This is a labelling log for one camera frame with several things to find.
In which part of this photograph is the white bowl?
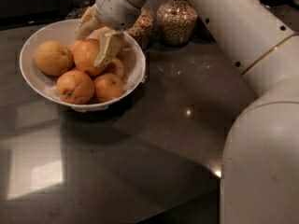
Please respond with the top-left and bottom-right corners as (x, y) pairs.
(20, 19), (146, 112)

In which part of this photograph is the black appliance top left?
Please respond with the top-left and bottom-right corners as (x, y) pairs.
(0, 0), (69, 19)

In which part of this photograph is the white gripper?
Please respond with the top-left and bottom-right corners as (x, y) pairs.
(76, 0), (141, 67)

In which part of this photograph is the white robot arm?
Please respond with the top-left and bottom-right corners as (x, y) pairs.
(81, 0), (299, 224)

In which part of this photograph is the hidden back middle orange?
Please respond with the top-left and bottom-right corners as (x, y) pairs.
(69, 40), (81, 53)

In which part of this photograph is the glass grain jar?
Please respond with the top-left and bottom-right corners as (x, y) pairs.
(126, 7), (154, 49)
(195, 19), (214, 41)
(156, 0), (198, 47)

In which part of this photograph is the small right middle orange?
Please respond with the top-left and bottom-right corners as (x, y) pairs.
(105, 58), (124, 78)

